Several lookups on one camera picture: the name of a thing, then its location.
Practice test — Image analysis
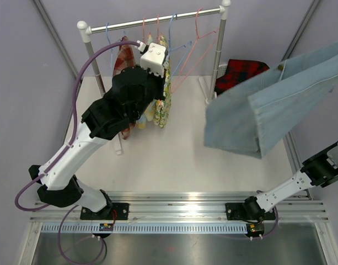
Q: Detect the blue wire hanger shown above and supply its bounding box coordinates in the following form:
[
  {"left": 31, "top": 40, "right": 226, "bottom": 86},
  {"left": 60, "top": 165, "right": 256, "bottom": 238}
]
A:
[
  {"left": 105, "top": 22, "right": 114, "bottom": 70},
  {"left": 167, "top": 13, "right": 192, "bottom": 89}
]

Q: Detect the light blue denim garment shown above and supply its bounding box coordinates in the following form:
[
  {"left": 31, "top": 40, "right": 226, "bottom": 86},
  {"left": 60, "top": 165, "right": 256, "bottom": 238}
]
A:
[{"left": 203, "top": 41, "right": 338, "bottom": 159}]

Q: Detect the red black plaid skirt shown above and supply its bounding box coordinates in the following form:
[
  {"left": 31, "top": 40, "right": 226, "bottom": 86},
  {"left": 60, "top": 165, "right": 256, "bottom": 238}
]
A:
[{"left": 214, "top": 59, "right": 270, "bottom": 96}]

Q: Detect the pink wire hanger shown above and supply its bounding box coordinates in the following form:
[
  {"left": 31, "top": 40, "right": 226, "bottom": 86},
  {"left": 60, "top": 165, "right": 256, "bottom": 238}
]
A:
[{"left": 171, "top": 8, "right": 218, "bottom": 93}]

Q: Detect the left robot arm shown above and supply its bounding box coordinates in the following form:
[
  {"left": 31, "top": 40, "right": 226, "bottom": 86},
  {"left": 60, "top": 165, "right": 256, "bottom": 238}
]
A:
[{"left": 29, "top": 66, "right": 165, "bottom": 220}]

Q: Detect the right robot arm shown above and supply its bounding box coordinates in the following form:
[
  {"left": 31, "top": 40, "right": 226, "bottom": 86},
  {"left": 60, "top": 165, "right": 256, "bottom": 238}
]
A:
[{"left": 239, "top": 141, "right": 338, "bottom": 222}]

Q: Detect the pink hanger on rack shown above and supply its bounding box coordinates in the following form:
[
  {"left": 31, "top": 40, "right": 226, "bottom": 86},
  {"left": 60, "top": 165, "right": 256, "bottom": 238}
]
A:
[
  {"left": 142, "top": 17, "right": 147, "bottom": 44},
  {"left": 157, "top": 15, "right": 161, "bottom": 43}
]

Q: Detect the yellow green floral garment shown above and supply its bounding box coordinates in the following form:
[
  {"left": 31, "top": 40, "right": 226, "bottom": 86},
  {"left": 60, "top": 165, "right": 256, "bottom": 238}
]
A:
[{"left": 153, "top": 34, "right": 174, "bottom": 129}]

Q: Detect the pastel tie-dye garment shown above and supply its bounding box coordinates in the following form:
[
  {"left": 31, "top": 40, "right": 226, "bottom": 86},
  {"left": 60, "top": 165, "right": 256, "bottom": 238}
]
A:
[{"left": 136, "top": 33, "right": 155, "bottom": 129}]

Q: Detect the white plastic perforated basket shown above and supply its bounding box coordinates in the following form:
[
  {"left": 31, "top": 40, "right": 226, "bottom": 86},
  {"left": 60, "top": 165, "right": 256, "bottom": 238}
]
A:
[{"left": 213, "top": 63, "right": 229, "bottom": 97}]

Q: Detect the red beige checked garment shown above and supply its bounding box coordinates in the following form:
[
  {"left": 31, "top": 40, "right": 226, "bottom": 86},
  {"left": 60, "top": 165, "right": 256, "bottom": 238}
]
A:
[{"left": 112, "top": 45, "right": 136, "bottom": 140}]

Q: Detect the white metal clothes rack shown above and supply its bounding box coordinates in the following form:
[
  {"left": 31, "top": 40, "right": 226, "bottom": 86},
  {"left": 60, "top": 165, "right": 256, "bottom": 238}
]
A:
[{"left": 77, "top": 1, "right": 231, "bottom": 155}]

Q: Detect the aluminium mounting rail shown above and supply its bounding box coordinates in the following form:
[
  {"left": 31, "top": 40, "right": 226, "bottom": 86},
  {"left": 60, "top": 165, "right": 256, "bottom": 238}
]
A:
[{"left": 29, "top": 190, "right": 329, "bottom": 223}]

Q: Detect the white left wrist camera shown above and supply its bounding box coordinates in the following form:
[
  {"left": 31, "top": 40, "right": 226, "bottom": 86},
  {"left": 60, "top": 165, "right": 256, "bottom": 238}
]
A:
[{"left": 137, "top": 40, "right": 168, "bottom": 78}]

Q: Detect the white slotted cable duct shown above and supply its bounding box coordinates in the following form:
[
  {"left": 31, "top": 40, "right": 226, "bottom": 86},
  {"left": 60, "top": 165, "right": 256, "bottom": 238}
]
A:
[{"left": 41, "top": 222, "right": 247, "bottom": 234}]

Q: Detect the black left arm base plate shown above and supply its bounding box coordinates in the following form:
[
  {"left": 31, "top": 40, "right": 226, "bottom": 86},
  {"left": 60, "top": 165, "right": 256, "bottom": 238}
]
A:
[{"left": 80, "top": 203, "right": 130, "bottom": 221}]

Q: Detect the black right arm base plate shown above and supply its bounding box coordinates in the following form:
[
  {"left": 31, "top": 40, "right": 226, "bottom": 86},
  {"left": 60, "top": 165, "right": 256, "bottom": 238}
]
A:
[{"left": 224, "top": 203, "right": 256, "bottom": 221}]

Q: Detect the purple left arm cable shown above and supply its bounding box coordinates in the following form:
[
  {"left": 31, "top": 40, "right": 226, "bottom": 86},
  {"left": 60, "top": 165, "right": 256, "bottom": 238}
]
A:
[{"left": 14, "top": 40, "right": 142, "bottom": 262}]

